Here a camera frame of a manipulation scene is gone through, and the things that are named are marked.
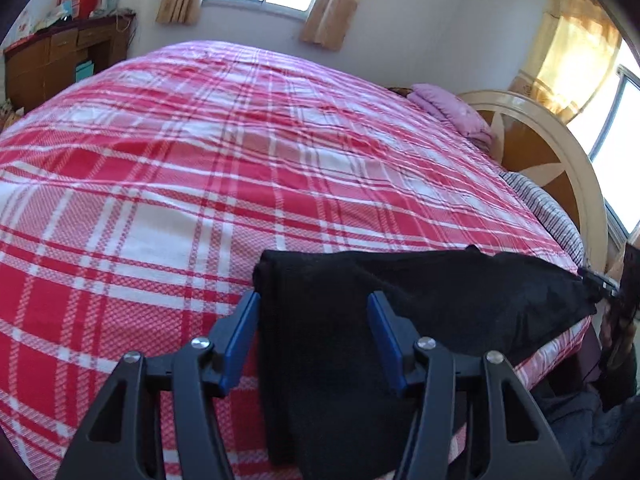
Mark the person's right hand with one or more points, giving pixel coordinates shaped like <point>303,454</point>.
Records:
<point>616,338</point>

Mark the side window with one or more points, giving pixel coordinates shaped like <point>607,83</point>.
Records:
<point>608,131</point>

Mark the brown wooden desk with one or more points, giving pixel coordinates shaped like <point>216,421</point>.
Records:
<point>41,66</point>

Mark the beige floral curtain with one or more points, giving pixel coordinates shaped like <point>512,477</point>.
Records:
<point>570,58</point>

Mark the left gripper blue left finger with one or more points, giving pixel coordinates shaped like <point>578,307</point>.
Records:
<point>231,338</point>

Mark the dark jacket right forearm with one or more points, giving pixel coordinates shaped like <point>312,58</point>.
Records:
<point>597,427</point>

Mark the striped pillow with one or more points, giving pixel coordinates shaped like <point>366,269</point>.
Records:
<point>549,213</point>

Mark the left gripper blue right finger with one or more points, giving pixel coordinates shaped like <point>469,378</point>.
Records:
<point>394,337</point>

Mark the cream wooden headboard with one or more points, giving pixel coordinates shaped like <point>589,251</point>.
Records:
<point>534,142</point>

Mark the teal box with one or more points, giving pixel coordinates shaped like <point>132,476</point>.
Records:
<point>84,70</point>

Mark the red white plaid bedspread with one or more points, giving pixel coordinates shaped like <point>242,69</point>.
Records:
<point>135,204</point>

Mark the beige curtain right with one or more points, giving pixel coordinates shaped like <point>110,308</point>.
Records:
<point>328,23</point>

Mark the black pants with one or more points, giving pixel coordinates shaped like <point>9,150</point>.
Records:
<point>373,362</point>

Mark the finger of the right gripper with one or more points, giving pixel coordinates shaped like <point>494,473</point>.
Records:
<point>591,279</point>

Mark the folded pink blanket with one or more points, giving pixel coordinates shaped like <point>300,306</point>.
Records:
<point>449,108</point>

